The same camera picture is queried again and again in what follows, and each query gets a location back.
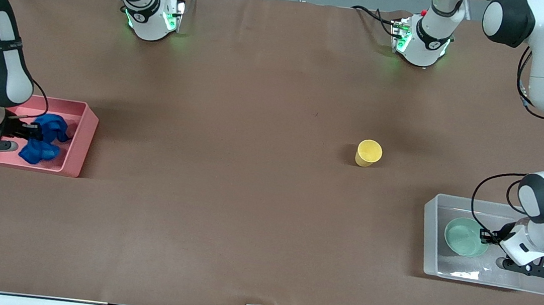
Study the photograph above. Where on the yellow plastic cup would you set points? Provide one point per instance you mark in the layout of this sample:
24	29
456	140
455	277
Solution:
369	151

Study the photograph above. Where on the brown table cover sheet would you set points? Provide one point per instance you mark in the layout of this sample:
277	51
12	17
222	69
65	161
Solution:
255	120

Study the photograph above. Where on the clear plastic storage box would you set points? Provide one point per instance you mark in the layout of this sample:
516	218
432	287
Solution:
466	276

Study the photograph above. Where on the pink plastic bin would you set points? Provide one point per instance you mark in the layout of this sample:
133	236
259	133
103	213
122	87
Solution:
75	152

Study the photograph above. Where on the blue cloth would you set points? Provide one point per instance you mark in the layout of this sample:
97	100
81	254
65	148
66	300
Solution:
39	151

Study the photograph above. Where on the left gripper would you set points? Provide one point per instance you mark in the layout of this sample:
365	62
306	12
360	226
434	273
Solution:
502	233

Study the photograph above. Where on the mint green bowl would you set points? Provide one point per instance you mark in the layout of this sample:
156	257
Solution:
462	238

